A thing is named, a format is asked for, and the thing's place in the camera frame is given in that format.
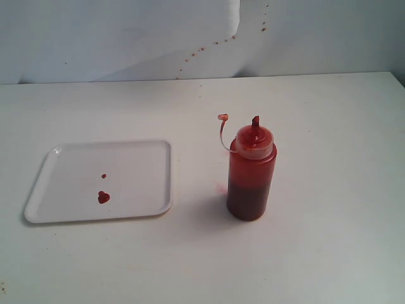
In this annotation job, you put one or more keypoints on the red sauce squeeze bottle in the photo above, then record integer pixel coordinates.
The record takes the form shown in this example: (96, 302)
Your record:
(252, 158)

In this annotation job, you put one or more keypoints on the red sauce blob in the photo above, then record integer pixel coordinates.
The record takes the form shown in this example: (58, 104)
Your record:
(103, 197)

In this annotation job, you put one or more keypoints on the white rectangular plastic tray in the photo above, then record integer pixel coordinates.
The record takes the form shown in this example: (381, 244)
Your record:
(138, 182)

